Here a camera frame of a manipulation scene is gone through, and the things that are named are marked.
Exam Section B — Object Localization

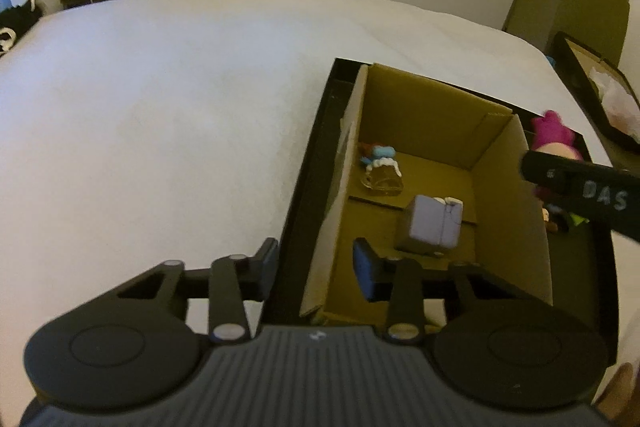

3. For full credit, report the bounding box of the crumpled clear plastic bag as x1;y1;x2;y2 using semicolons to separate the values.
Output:
587;66;640;132

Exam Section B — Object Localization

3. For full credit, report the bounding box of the purple-grey cube toy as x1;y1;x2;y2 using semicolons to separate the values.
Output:
395;194;464;257

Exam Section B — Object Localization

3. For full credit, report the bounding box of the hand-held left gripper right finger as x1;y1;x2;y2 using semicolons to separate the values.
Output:
352;237;551;342

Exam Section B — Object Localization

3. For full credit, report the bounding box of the brown toy with white trim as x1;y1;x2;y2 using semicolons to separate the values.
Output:
361;159;404;196

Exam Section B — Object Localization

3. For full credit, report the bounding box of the black tray with cardboard liner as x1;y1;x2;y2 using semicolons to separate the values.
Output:
552;31;640;152

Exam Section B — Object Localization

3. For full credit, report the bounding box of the small brown figurine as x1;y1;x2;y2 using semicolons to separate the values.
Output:
541;204;568;234

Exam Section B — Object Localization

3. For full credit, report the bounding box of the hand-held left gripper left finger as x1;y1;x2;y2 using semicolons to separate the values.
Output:
116;237;280;342

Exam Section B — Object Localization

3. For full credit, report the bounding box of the small red and blue toy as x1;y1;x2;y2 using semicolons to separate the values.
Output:
360;144;397;166

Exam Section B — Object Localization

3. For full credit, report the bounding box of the cardboard box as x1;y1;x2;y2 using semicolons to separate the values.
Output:
299;63;555;327

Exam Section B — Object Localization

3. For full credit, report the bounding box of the black shallow tray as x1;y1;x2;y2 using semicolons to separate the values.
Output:
262;57;617;368

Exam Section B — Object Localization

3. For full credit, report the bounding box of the pink bear toy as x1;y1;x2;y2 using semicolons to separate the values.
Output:
530;109;583;162

